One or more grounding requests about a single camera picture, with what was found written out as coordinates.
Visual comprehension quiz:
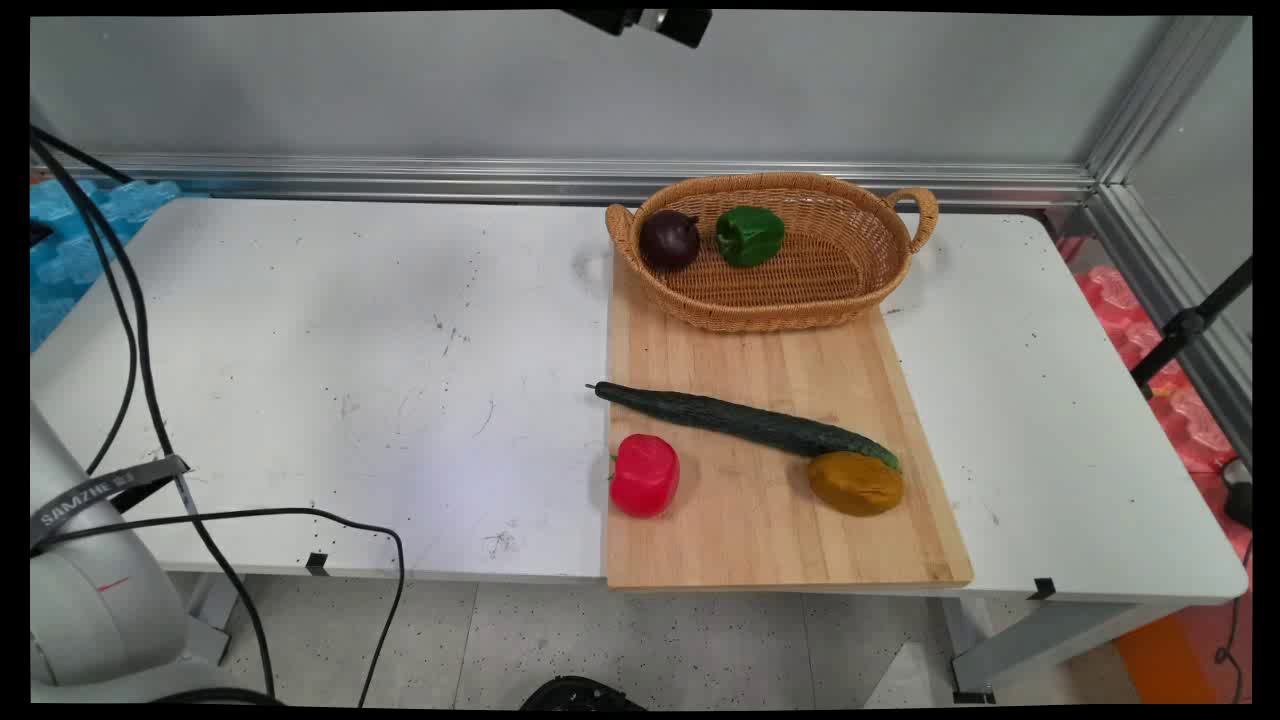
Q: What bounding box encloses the long dark green cucumber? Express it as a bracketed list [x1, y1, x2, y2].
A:
[586, 380, 903, 474]

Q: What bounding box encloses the red bell pepper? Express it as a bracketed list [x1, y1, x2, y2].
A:
[608, 433, 682, 519]

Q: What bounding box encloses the dark purple onion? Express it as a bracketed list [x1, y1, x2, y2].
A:
[639, 209, 702, 273]

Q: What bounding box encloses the green bell pepper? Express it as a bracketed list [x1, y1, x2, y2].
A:
[714, 205, 787, 269]

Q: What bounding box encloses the wooden cutting board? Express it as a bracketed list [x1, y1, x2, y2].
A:
[602, 254, 975, 592]

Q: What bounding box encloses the brown potato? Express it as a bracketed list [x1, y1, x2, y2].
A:
[807, 450, 906, 518]

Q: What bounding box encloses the black round object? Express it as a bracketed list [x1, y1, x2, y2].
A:
[519, 676, 648, 711]

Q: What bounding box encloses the grey table leg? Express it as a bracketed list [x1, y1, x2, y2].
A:
[938, 594, 1186, 705]
[183, 571, 243, 667]

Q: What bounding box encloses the black tripod pole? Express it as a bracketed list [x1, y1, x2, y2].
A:
[1129, 257, 1253, 400]

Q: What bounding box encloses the pink foam mat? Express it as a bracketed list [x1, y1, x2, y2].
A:
[1058, 234, 1253, 566]

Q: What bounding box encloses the blue foam mat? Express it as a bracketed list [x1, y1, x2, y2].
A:
[30, 177, 183, 353]

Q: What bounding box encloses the black tripod foot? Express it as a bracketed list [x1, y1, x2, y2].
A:
[1221, 457, 1253, 531]

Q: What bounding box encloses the woven wicker basket with handles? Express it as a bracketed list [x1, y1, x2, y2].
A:
[605, 172, 940, 334]

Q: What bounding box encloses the aluminium frame rail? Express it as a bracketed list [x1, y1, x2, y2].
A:
[1083, 183, 1253, 469]
[60, 151, 1098, 210]

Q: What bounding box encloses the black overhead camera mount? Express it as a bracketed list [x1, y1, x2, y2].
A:
[558, 10, 714, 50]

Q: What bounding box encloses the thin black cable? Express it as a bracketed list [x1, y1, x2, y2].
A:
[30, 507, 406, 707]

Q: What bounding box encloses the long black cable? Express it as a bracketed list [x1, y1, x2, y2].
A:
[30, 124, 277, 698]

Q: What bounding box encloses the short black cable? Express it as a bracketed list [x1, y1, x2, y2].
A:
[30, 142, 139, 476]

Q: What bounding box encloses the grey velcro strap with print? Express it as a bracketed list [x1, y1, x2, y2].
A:
[30, 454, 192, 548]

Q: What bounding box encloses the aluminium frame post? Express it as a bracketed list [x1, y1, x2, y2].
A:
[1084, 15, 1251, 188]

